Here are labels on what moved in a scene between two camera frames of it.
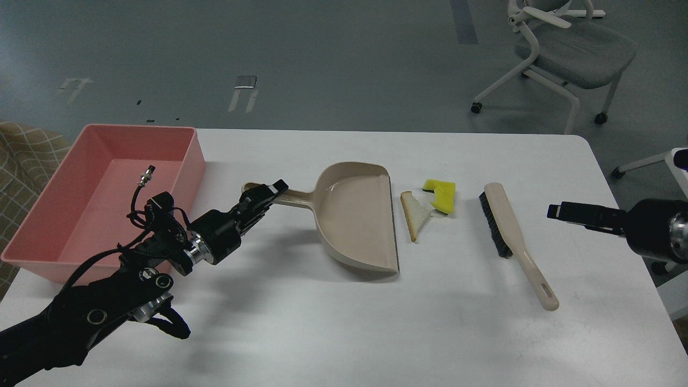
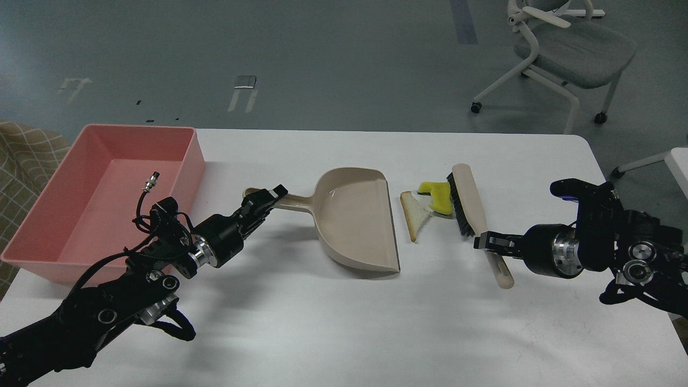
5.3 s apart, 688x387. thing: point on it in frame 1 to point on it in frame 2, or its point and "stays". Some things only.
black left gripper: [216, 234] stays
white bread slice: [415, 214] stays
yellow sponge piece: [444, 194] stays
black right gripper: [656, 227] to [551, 249]
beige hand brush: [509, 242] to [472, 217]
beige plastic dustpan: [352, 203] stays
